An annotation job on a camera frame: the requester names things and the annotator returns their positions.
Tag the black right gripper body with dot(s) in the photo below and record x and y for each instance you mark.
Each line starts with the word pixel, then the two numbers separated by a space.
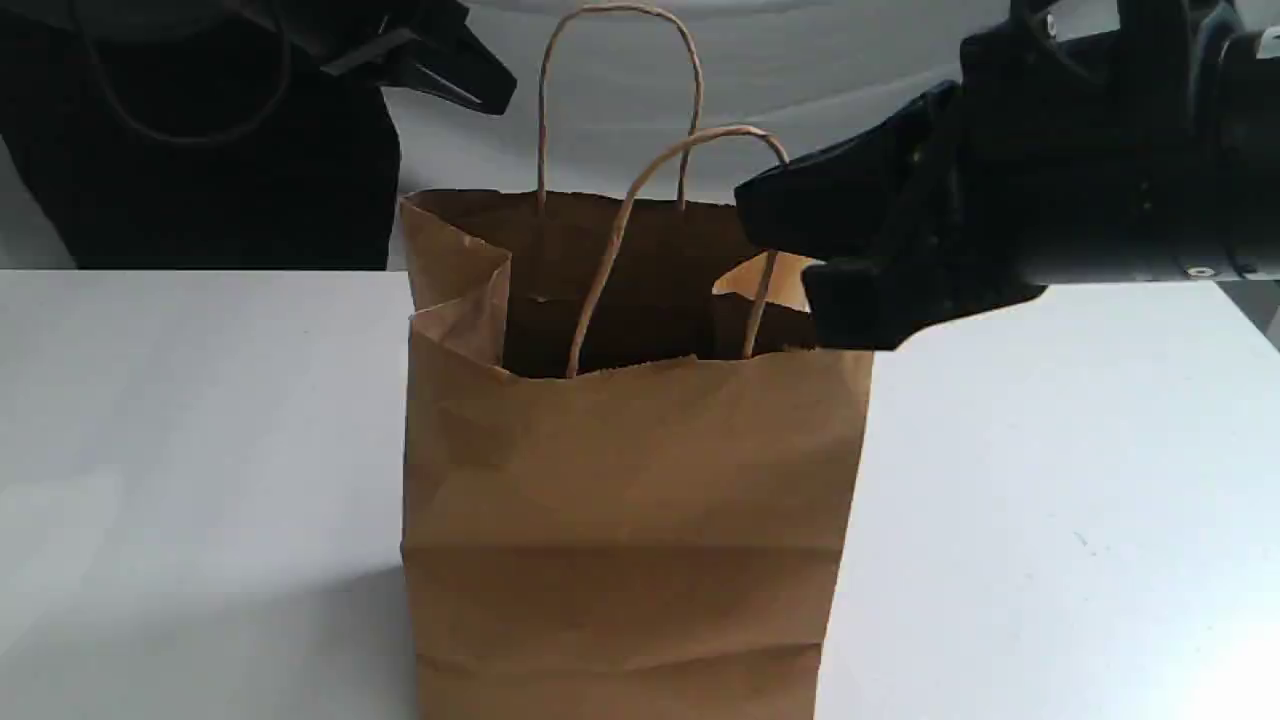
pixel 1090 160

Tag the brown paper bag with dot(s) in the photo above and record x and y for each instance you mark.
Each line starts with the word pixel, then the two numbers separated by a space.
pixel 628 468

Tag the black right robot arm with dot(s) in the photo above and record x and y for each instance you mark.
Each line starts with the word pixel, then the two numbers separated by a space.
pixel 923 219

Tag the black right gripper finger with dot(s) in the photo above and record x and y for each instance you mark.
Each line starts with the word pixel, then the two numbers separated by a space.
pixel 860 308
pixel 832 202

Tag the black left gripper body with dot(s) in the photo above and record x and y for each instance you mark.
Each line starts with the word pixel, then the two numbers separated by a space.
pixel 424 46

